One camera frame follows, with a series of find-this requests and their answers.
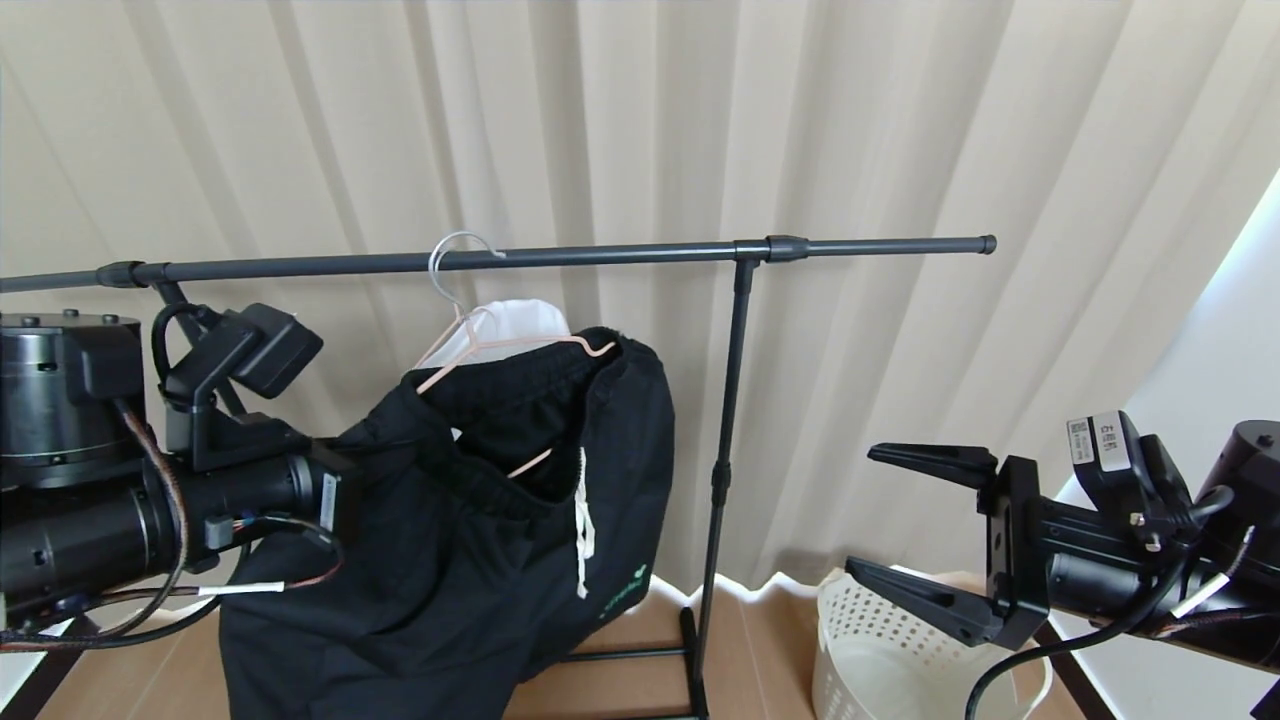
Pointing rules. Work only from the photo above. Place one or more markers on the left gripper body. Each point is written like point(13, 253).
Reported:
point(150, 520)

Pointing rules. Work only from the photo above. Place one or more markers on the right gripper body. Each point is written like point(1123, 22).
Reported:
point(1100, 570)

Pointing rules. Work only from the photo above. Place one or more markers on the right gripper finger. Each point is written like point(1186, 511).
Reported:
point(940, 462)
point(930, 600)

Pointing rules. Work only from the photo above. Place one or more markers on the black garment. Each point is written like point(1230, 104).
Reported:
point(450, 560)

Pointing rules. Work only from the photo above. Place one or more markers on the pink clothes hanger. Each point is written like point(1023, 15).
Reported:
point(445, 290)
point(465, 325)

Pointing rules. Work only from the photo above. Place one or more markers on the white printed t-shirt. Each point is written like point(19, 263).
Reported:
point(505, 320)

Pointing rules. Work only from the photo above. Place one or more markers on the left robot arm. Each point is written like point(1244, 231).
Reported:
point(60, 400)

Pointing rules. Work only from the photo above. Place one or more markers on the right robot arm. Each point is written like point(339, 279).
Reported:
point(1255, 480)

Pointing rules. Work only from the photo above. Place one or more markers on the white laundry basket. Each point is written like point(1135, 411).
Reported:
point(880, 650)

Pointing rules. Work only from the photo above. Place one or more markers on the black clothes rack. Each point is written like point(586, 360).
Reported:
point(600, 254)

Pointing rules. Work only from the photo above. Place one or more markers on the beige curtain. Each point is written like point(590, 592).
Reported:
point(800, 100)

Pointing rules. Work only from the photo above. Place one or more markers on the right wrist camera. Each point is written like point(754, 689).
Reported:
point(1120, 470)

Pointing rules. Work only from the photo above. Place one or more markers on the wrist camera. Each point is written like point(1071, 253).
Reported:
point(1120, 470)
point(240, 360)

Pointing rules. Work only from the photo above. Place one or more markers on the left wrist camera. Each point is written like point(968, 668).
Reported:
point(240, 360)

